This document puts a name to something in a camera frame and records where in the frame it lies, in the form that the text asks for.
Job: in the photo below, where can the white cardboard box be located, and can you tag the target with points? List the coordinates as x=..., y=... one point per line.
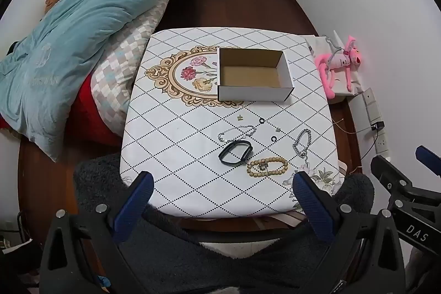
x=255, y=92

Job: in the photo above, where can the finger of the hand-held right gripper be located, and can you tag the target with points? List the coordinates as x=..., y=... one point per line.
x=389, y=173
x=427, y=154

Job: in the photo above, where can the white diamond-pattern tablecloth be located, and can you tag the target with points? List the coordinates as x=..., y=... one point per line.
x=193, y=156

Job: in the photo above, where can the red blanket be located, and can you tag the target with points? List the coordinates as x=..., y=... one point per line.
x=86, y=115

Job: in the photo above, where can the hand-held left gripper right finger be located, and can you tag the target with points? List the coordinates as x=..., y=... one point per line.
x=310, y=204

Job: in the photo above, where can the black charger plug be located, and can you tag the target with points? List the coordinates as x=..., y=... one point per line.
x=377, y=126

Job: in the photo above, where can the pink plush toy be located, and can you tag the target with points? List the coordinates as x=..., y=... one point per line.
x=355, y=58

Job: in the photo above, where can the light blue duvet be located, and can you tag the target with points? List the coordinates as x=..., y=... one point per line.
x=86, y=22

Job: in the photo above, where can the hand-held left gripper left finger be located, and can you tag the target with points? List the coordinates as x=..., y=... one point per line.
x=136, y=204

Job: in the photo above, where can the dark grey fleece pants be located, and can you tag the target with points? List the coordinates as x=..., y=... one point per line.
x=206, y=263

